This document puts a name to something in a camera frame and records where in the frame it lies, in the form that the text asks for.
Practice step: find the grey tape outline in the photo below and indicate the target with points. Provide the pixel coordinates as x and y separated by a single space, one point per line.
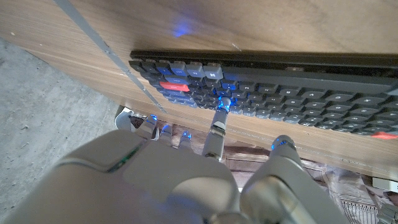
99 43

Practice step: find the printed living room backdrop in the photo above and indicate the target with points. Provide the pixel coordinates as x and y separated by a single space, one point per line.
335 189

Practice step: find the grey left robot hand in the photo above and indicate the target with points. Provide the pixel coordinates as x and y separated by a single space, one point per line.
388 214

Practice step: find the black keyboard with red keys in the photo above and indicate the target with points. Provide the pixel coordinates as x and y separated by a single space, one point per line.
295 93

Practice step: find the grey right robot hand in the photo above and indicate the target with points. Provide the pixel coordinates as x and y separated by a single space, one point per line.
174 180

